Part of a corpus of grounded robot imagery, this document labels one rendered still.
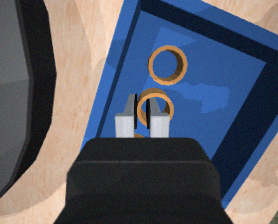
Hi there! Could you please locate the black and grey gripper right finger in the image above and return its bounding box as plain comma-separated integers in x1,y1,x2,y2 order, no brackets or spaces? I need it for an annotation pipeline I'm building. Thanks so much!
146,97,170,137

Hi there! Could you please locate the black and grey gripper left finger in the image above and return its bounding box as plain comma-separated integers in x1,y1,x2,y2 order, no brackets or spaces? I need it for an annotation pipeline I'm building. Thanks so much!
115,94,137,137

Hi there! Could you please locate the blue crate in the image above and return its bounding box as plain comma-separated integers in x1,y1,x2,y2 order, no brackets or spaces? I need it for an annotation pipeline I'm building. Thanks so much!
80,0,278,210

